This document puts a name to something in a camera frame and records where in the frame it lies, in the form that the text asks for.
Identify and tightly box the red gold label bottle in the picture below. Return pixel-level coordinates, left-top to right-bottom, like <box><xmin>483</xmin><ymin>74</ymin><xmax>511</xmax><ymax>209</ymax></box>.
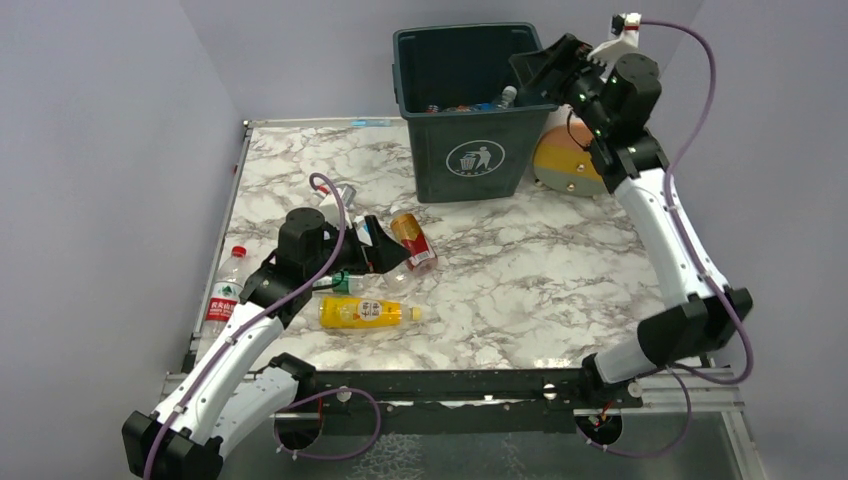
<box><xmin>389</xmin><ymin>207</ymin><xmax>438</xmax><ymax>276</ymax></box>

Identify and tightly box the clear bottle dark green label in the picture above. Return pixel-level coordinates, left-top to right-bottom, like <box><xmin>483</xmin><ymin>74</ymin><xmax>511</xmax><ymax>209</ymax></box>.
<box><xmin>491</xmin><ymin>85</ymin><xmax>518</xmax><ymax>110</ymax></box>

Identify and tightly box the clear bottle blue label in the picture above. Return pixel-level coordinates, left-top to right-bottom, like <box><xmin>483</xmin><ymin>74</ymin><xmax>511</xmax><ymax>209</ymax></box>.
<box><xmin>442</xmin><ymin>102</ymin><xmax>494</xmax><ymax>113</ymax></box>

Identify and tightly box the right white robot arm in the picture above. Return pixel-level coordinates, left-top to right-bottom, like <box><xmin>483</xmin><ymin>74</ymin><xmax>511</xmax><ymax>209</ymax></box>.
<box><xmin>509</xmin><ymin>34</ymin><xmax>753</xmax><ymax>401</ymax></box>

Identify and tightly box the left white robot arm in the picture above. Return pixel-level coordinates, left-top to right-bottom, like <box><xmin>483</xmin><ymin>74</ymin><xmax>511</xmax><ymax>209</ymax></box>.
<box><xmin>122</xmin><ymin>208</ymin><xmax>410</xmax><ymax>479</ymax></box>

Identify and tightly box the dark green trash bin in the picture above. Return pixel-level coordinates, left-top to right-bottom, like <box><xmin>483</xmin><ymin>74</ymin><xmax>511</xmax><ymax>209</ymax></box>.
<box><xmin>392</xmin><ymin>22</ymin><xmax>558</xmax><ymax>204</ymax></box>

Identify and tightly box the clear bottle green white label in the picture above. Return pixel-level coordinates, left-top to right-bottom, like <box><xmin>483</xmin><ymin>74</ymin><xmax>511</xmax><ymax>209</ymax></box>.
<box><xmin>312</xmin><ymin>271</ymin><xmax>365</xmax><ymax>296</ymax></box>

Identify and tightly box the clear square jasmine bottle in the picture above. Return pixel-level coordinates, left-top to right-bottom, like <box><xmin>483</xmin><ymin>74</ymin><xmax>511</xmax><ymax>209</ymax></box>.
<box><xmin>354</xmin><ymin>215</ymin><xmax>416</xmax><ymax>295</ymax></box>

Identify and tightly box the yellow juice bottle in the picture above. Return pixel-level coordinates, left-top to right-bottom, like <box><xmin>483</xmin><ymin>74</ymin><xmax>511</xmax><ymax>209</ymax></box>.
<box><xmin>319</xmin><ymin>296</ymin><xmax>423</xmax><ymax>330</ymax></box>

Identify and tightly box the small clear water bottle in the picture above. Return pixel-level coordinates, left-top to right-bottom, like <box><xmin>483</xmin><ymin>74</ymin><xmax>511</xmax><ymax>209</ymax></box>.
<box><xmin>339</xmin><ymin>184</ymin><xmax>357</xmax><ymax>208</ymax></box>

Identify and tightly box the white round drawer cabinet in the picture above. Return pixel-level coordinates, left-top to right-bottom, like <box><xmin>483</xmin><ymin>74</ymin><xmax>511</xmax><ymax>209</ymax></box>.
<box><xmin>532</xmin><ymin>106</ymin><xmax>607</xmax><ymax>197</ymax></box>

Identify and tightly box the red cap bottle table edge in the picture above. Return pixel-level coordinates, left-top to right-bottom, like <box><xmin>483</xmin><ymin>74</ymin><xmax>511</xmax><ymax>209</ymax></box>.
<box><xmin>200</xmin><ymin>245</ymin><xmax>249</xmax><ymax>341</ymax></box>

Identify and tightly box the blue tape piece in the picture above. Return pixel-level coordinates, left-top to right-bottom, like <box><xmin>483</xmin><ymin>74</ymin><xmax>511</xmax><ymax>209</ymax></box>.
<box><xmin>351</xmin><ymin>119</ymin><xmax>392</xmax><ymax>128</ymax></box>

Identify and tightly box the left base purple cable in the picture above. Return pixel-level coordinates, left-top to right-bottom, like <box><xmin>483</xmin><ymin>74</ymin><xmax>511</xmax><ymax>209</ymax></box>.
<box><xmin>272</xmin><ymin>384</ymin><xmax>384</xmax><ymax>463</ymax></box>

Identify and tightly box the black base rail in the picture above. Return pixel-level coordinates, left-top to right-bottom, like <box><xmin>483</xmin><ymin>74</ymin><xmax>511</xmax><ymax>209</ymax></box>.
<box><xmin>180</xmin><ymin>351</ymin><xmax>637</xmax><ymax>439</ymax></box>

